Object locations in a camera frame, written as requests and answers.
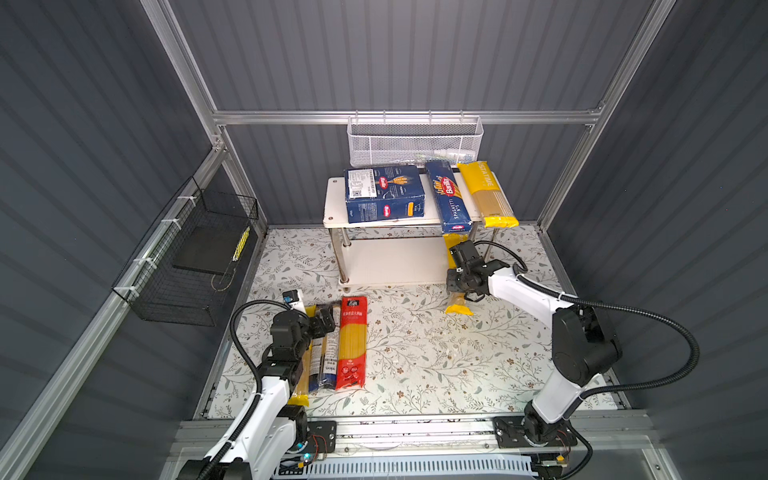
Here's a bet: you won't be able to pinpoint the yellow Pasta Time bag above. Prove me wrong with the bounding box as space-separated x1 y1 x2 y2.
458 161 520 228
443 233 474 316

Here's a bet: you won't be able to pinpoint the red spaghetti bag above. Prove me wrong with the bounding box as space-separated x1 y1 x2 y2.
336 296 368 390

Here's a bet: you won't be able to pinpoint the blue Barilla spaghetti box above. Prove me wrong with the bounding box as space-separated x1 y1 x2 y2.
425 160 472 234

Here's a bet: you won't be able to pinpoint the dark blue Barilla box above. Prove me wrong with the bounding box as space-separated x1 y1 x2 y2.
344 165 425 223

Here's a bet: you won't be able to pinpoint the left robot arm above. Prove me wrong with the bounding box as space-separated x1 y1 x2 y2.
177 299 335 479

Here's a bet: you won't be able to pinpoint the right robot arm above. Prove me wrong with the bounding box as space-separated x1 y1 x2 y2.
447 240 622 446

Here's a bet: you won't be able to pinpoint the white two-tier shelf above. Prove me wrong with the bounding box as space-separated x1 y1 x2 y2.
322 172 502 292

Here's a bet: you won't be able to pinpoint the clear blue spaghetti bag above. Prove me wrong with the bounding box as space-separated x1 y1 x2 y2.
310 302 341 393

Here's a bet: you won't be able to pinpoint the yellow spaghetti bag far left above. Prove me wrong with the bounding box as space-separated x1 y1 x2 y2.
287 306 314 407

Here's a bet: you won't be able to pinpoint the floral table mat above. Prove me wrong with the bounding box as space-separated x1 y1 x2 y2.
206 224 619 420

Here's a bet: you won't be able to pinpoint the items in white basket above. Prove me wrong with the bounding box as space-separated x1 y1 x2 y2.
382 148 478 166

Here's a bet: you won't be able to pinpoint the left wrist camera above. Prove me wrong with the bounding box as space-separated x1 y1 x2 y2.
282 289 306 314

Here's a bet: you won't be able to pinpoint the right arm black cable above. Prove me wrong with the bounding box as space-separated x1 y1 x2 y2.
473 239 701 403

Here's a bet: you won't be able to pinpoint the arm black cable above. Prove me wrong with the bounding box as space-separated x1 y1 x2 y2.
194 298 301 480
473 239 701 403

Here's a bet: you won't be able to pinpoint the black wire basket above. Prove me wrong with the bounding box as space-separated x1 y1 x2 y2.
113 180 260 327

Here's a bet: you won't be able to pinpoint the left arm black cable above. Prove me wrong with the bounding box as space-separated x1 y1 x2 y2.
194 298 301 480

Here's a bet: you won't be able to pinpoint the white wire mesh basket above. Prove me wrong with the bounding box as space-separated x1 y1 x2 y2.
346 115 484 168

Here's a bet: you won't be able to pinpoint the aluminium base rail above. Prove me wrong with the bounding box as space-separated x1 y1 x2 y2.
168 410 659 459

